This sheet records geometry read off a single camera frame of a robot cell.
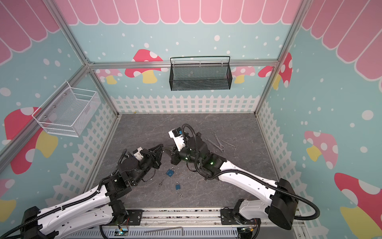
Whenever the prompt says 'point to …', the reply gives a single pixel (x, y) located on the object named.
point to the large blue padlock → (170, 172)
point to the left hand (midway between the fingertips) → (165, 146)
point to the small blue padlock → (177, 185)
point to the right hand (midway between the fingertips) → (162, 149)
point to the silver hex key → (229, 144)
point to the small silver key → (160, 183)
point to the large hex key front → (165, 229)
